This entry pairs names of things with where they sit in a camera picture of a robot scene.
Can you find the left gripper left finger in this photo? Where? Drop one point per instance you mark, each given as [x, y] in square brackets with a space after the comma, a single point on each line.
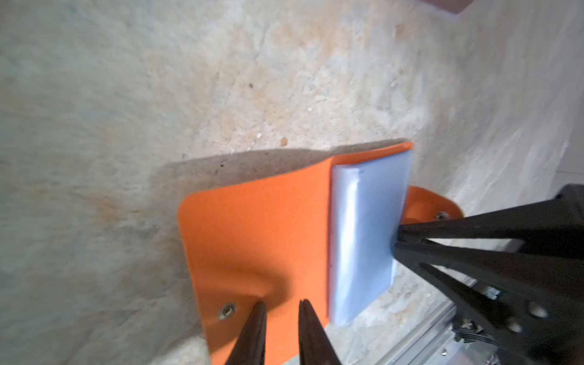
[250, 347]

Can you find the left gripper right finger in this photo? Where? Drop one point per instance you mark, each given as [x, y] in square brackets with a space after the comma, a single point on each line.
[315, 347]

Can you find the orange card holder wallet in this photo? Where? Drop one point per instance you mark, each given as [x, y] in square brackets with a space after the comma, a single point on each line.
[323, 232]

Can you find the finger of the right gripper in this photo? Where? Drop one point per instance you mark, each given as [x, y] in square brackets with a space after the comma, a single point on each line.
[549, 228]
[530, 304]

